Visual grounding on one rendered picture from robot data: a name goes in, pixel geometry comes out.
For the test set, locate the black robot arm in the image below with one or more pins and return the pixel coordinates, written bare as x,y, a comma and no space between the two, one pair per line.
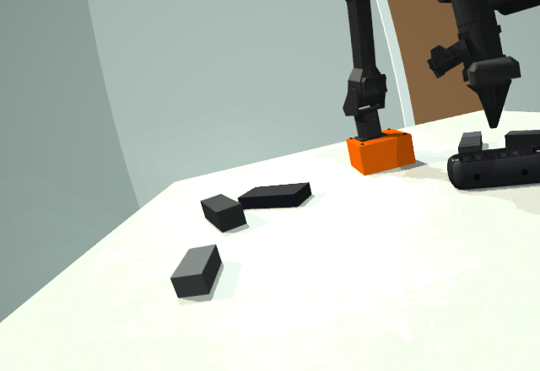
367,86

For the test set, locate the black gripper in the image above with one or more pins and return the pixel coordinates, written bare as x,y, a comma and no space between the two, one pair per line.
491,72

